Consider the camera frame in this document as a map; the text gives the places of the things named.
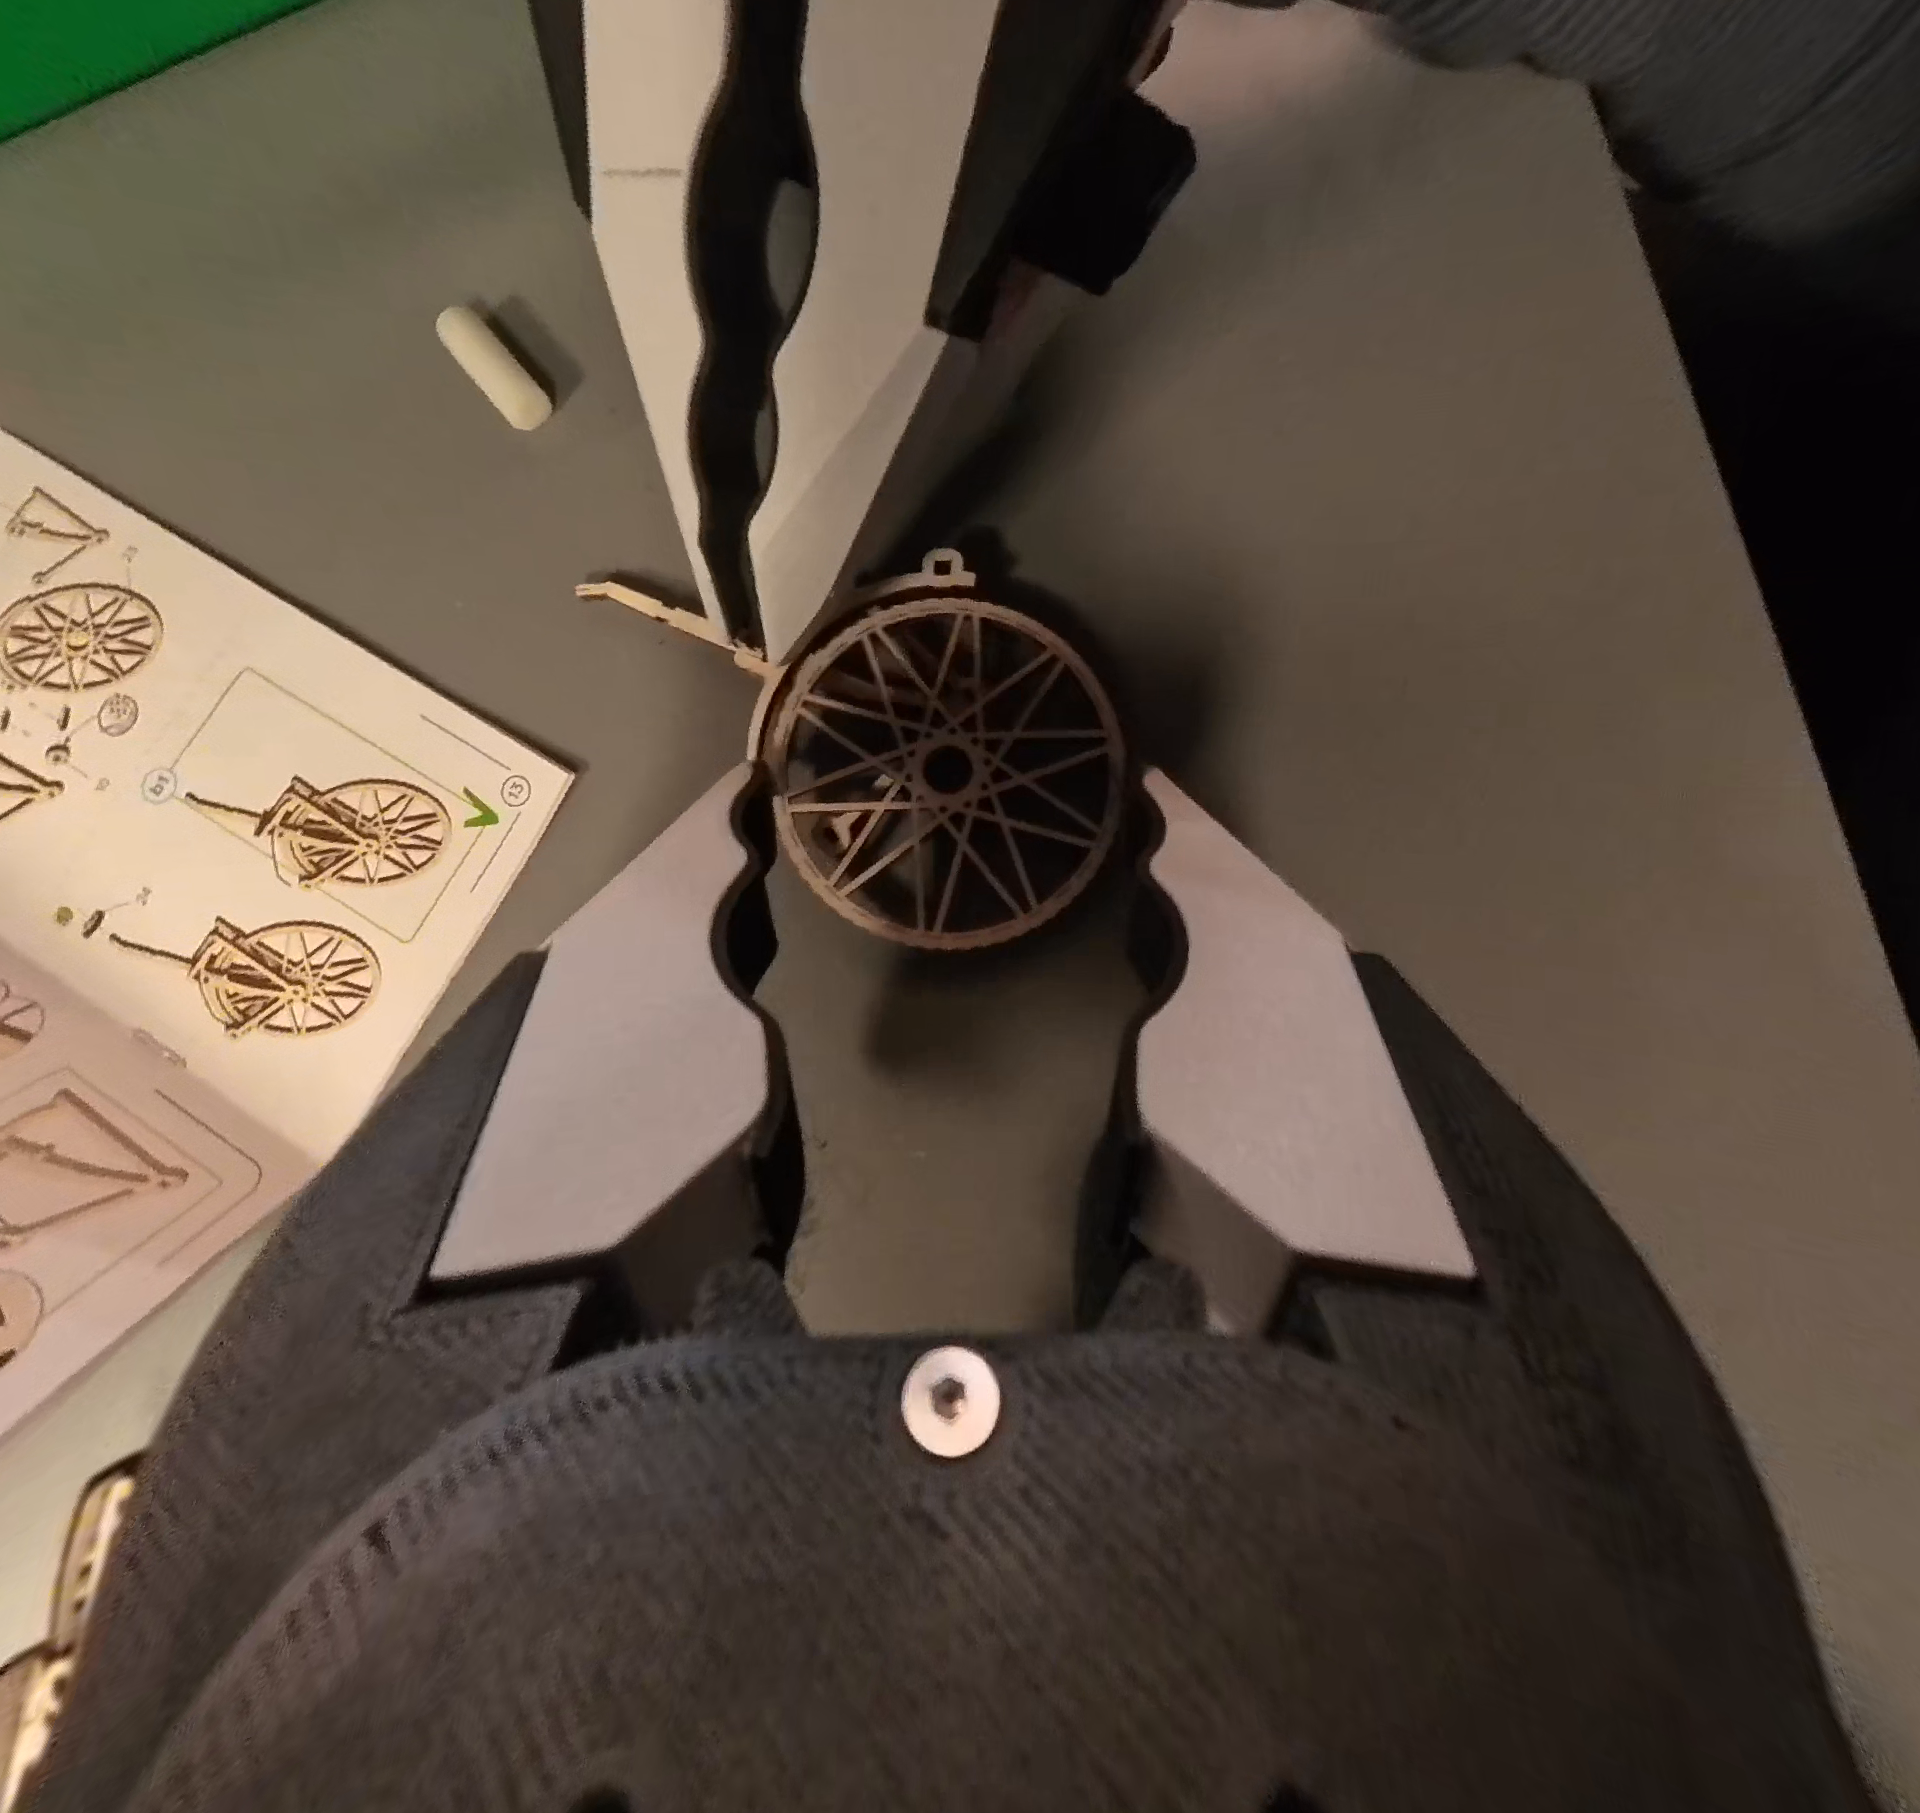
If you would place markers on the wooden fork frame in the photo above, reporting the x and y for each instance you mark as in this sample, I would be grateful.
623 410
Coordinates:
660 608

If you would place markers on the person's right forearm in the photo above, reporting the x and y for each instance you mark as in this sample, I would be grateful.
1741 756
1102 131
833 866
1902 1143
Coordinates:
1649 28

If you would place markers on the small white cylinder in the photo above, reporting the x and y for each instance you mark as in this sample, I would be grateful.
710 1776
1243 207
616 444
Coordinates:
496 365

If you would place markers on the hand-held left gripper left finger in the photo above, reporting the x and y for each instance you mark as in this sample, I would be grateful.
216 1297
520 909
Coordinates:
601 1093

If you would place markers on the white instruction booklet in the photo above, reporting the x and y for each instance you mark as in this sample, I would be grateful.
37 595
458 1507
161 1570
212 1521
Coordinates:
376 795

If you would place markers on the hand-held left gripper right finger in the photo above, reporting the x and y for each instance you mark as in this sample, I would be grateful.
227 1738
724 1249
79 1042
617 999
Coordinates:
1303 1093

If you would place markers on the partly built wooden model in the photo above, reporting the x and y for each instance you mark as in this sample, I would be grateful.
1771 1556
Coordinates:
104 1521

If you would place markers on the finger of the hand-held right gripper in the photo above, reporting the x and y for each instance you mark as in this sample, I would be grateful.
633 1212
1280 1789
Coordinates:
644 270
900 191

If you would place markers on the wooden spoked wheel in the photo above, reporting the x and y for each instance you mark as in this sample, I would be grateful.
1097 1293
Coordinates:
950 933

